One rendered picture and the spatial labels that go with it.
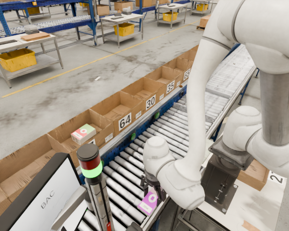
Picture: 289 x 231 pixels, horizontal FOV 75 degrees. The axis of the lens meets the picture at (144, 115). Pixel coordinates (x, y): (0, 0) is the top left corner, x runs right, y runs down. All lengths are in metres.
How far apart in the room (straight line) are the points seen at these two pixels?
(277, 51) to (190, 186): 0.44
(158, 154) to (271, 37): 0.48
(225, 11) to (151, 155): 0.51
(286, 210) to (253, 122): 1.79
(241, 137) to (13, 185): 1.38
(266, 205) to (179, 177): 1.05
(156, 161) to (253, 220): 0.96
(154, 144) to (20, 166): 1.09
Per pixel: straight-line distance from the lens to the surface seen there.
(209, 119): 2.08
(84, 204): 0.81
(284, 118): 0.77
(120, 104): 1.96
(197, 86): 0.65
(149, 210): 1.05
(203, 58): 0.64
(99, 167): 0.49
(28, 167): 1.58
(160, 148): 0.70
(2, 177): 1.57
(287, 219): 2.64
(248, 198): 1.60
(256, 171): 1.77
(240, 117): 1.02
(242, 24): 0.58
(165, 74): 2.45
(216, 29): 0.64
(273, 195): 1.71
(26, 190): 0.59
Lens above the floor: 2.00
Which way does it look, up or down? 38 degrees down
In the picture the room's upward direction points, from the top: 1 degrees clockwise
